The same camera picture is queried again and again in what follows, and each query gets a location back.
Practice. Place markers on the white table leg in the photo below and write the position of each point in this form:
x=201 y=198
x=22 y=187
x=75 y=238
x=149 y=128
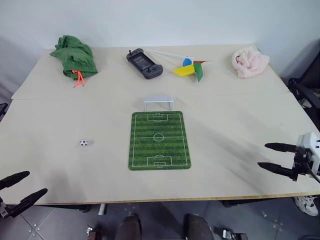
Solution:
x=102 y=209

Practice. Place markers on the white sneaker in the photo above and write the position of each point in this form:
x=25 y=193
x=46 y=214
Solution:
x=307 y=205

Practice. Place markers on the white miniature goal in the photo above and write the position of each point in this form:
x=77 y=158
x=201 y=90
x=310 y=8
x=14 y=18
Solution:
x=158 y=101

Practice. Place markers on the small soccer ball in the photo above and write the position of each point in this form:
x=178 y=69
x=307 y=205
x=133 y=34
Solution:
x=84 y=142

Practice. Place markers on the dark rounded shape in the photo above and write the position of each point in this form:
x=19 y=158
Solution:
x=129 y=228
x=198 y=227

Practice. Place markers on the dark grey handheld game controller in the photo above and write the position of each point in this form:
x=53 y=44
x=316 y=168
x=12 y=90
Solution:
x=144 y=63

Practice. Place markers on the black table foot bar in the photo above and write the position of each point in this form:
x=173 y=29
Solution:
x=257 y=202
x=67 y=207

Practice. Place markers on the colourful pinwheel with white stick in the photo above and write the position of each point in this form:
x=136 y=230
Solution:
x=190 y=68

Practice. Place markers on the black object at table side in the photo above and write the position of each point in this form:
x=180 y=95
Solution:
x=2 y=110

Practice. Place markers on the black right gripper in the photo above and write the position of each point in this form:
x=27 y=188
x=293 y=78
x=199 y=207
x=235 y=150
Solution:
x=302 y=162

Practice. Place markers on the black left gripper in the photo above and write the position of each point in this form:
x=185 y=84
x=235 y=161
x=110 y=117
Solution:
x=5 y=209

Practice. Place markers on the pink fluffy towel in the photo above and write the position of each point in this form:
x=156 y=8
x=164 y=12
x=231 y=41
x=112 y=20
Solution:
x=248 y=62

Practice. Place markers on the small black silver floor bracket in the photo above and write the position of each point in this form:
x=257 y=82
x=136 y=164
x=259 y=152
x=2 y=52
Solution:
x=90 y=231

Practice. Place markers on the black silver floor device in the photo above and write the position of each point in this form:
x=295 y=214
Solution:
x=231 y=234

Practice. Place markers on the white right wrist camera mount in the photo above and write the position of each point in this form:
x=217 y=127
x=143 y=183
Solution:
x=311 y=145

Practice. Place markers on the green soccer field mat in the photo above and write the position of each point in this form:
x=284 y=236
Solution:
x=159 y=140

